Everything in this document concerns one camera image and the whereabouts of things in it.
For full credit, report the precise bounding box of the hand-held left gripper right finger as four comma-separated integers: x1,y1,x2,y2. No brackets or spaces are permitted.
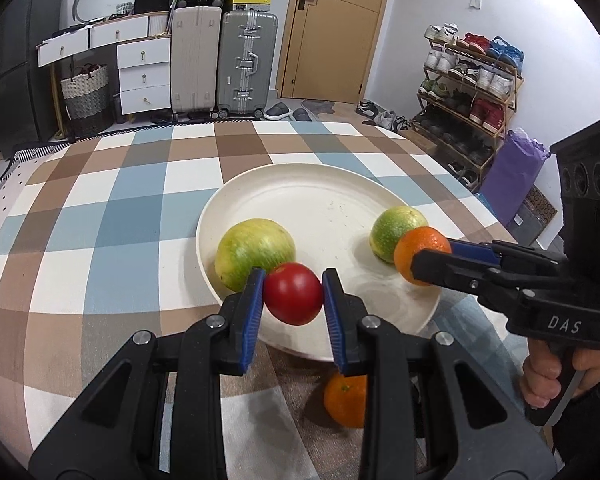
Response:
322,268,559,480

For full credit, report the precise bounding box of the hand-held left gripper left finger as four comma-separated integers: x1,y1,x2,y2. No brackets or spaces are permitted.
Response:
27,267,266,480

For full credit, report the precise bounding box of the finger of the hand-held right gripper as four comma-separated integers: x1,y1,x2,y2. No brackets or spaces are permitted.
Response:
412,249,519,312
449,240,571,289

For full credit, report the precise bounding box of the orange mandarin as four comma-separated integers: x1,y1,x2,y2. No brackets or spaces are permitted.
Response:
394,227,452,287
323,371,369,429

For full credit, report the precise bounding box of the red tomato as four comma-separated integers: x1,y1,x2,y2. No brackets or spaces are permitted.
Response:
263,262,325,326

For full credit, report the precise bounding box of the cream round plate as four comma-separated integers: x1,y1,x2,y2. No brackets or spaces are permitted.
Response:
196,163,442,361

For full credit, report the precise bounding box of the person's right hand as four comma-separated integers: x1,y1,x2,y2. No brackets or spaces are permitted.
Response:
521,340,600,409

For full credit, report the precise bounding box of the large green citrus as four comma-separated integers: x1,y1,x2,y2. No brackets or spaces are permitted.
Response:
215,218,297,293

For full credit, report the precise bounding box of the small green citrus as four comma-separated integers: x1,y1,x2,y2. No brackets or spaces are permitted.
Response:
369,206,429,264

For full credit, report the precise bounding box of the brown dotted doormat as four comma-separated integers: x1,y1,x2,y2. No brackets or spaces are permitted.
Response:
512,185,559,233

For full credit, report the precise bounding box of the purple bag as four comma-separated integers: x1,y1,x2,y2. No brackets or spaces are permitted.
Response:
480,130,552,221

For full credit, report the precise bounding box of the wooden shoe rack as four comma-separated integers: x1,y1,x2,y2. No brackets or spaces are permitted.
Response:
411,35,523,193

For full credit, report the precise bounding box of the shoe rack with shoes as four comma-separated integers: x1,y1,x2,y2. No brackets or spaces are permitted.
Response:
415,23,525,188

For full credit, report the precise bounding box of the grey white sneaker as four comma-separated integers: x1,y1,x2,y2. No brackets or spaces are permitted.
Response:
375,111,410,132

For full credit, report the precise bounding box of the checkered tablecloth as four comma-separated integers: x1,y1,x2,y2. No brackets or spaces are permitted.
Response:
0,121,566,480

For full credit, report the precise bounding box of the grey suitcase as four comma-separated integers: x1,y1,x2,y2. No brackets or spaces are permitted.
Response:
216,10,279,117

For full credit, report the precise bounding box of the beige suitcase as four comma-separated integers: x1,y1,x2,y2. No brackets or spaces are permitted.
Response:
171,6,223,116

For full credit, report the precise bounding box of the wooden door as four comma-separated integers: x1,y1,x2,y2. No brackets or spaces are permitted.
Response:
276,0,395,106

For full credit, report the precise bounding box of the white drawer dresser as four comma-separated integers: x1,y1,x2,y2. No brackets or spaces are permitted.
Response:
36,11,173,116

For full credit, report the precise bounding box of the woven laundry basket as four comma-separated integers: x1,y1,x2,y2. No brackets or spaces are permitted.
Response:
60,64,112,138

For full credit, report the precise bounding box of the white dotted mat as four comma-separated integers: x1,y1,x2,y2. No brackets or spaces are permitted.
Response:
0,141,73,226

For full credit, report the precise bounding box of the yellow black shoe box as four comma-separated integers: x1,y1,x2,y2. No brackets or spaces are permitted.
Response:
223,0,271,12

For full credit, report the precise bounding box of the black storage box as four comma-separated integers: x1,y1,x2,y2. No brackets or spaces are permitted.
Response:
133,0,173,15

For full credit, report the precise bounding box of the dark wardrobe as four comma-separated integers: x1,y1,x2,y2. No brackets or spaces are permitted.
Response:
0,0,63,161

